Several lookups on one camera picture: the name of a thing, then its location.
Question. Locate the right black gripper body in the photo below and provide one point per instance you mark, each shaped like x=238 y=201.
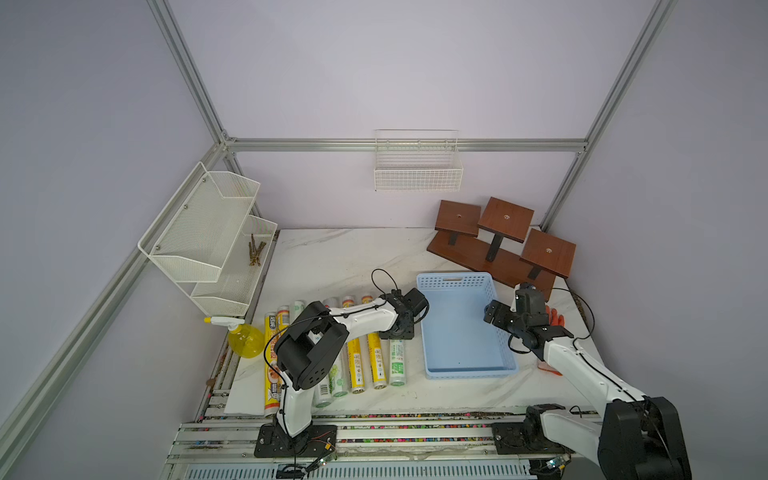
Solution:
x=506 y=319

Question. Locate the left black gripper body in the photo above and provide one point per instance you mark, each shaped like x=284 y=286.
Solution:
x=407 y=333

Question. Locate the white green wrap roll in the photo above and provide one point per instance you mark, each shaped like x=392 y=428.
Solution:
x=397 y=375

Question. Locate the light blue plastic basket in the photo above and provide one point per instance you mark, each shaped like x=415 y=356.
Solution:
x=457 y=342

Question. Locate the white roll grape picture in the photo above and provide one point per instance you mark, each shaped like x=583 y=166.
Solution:
x=297 y=308

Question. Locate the white green text roll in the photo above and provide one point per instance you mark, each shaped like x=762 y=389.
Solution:
x=322 y=397

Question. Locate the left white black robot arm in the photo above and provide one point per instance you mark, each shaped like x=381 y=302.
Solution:
x=308 y=348

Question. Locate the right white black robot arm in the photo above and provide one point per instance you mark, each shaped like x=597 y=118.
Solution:
x=638 y=437

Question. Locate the yellow wrap roll right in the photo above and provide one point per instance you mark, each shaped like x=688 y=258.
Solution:
x=376 y=359

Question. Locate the long yellow wrap box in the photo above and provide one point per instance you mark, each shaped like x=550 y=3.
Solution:
x=272 y=378

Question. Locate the red rubber glove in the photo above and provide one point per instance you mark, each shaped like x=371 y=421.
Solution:
x=555 y=319

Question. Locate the brown wooden display stand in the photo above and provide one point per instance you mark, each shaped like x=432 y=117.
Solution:
x=498 y=239

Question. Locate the yellow spray bottle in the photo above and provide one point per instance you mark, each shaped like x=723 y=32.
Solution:
x=244 y=339

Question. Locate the white mesh two-tier shelf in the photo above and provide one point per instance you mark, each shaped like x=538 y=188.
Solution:
x=200 y=241

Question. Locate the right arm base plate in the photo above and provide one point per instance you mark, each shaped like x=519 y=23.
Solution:
x=518 y=438

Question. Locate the white wire wall basket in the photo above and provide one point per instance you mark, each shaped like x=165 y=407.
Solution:
x=417 y=160

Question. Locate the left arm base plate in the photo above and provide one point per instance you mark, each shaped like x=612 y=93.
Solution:
x=294 y=441

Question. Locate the aluminium rail bench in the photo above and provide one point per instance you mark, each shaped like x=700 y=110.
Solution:
x=477 y=445

